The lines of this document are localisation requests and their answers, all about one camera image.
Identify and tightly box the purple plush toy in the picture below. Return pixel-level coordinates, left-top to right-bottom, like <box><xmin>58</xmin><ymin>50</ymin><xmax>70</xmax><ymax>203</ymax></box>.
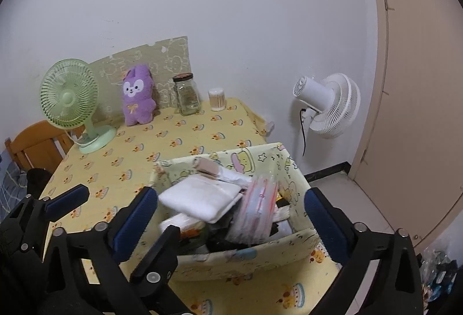
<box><xmin>121</xmin><ymin>64</ymin><xmax>157</xmax><ymax>126</ymax></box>

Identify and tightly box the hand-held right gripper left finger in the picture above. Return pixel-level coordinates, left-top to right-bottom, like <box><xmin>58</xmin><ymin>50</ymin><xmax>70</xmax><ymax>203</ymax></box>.
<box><xmin>43</xmin><ymin>187</ymin><xmax>159</xmax><ymax>315</ymax></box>

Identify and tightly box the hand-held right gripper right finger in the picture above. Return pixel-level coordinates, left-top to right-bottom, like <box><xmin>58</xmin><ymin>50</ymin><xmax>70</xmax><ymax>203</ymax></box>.
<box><xmin>304</xmin><ymin>188</ymin><xmax>424</xmax><ymax>315</ymax></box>

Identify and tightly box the white towel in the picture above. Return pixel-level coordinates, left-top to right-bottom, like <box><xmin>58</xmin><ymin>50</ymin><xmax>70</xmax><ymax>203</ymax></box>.
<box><xmin>158</xmin><ymin>176</ymin><xmax>245</xmax><ymax>223</ymax></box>

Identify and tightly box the white standing fan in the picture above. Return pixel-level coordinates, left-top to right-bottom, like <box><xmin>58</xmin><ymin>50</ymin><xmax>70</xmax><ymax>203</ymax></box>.
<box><xmin>292</xmin><ymin>73</ymin><xmax>361</xmax><ymax>156</ymax></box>

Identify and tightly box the grey plaid pillow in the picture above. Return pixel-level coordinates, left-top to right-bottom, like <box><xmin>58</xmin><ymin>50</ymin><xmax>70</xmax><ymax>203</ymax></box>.
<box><xmin>0</xmin><ymin>152</ymin><xmax>31</xmax><ymax>222</ymax></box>

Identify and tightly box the beige cloth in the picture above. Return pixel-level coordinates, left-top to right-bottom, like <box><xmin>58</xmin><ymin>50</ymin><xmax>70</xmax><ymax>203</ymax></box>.
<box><xmin>192</xmin><ymin>155</ymin><xmax>222</xmax><ymax>179</ymax></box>

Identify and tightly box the yellow cake print tablecloth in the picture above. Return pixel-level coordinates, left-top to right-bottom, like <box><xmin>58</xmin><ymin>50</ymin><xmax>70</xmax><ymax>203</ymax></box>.
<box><xmin>38</xmin><ymin>97</ymin><xmax>342</xmax><ymax>315</ymax></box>

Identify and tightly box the black clothing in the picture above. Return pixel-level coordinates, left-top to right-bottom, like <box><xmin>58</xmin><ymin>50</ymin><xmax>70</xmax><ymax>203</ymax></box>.
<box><xmin>26</xmin><ymin>167</ymin><xmax>53</xmax><ymax>198</ymax></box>

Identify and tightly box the patterned fabric storage box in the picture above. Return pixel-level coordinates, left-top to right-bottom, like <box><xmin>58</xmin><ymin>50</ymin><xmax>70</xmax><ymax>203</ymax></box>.
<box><xmin>150</xmin><ymin>142</ymin><xmax>321</xmax><ymax>282</ymax></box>

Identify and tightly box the plastic bag pile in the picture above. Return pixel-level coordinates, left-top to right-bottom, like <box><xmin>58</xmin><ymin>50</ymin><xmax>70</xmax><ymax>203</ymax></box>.
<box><xmin>418</xmin><ymin>246</ymin><xmax>460</xmax><ymax>301</ymax></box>

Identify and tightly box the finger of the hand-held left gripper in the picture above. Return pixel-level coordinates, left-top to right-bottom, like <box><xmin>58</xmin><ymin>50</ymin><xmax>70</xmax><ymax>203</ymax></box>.
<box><xmin>129</xmin><ymin>224</ymin><xmax>181</xmax><ymax>297</ymax></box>
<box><xmin>7</xmin><ymin>184</ymin><xmax>90</xmax><ymax>248</ymax></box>

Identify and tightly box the white tissue packet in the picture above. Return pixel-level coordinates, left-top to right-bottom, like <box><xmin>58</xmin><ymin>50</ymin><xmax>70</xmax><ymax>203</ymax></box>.
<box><xmin>159</xmin><ymin>212</ymin><xmax>208</xmax><ymax>241</ymax></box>

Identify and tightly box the cotton swab container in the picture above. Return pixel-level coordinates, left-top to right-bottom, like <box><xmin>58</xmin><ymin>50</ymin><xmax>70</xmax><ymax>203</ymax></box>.
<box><xmin>208</xmin><ymin>87</ymin><xmax>228</xmax><ymax>111</ymax></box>

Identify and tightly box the green desk fan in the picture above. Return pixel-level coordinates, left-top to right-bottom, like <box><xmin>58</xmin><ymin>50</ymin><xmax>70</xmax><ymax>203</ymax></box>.
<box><xmin>39</xmin><ymin>58</ymin><xmax>117</xmax><ymax>154</ymax></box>

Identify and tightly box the glass jar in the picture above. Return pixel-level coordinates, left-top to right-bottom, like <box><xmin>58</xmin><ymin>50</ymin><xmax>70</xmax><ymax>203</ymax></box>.
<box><xmin>172</xmin><ymin>73</ymin><xmax>201</xmax><ymax>116</ymax></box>

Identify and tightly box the patterned cardboard board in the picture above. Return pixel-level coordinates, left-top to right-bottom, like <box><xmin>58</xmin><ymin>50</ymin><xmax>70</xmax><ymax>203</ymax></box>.
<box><xmin>89</xmin><ymin>35</ymin><xmax>192</xmax><ymax>120</ymax></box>

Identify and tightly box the black soft bundle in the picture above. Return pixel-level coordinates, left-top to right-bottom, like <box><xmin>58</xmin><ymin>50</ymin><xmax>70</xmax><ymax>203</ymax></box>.
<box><xmin>206</xmin><ymin>214</ymin><xmax>261</xmax><ymax>252</ymax></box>

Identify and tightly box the wooden chair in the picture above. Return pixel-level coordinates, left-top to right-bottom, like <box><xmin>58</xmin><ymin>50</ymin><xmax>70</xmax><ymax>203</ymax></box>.
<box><xmin>4</xmin><ymin>120</ymin><xmax>85</xmax><ymax>171</ymax></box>

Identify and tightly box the beige door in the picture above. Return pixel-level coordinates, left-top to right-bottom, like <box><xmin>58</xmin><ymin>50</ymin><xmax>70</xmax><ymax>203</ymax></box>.
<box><xmin>362</xmin><ymin>0</ymin><xmax>463</xmax><ymax>250</ymax></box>

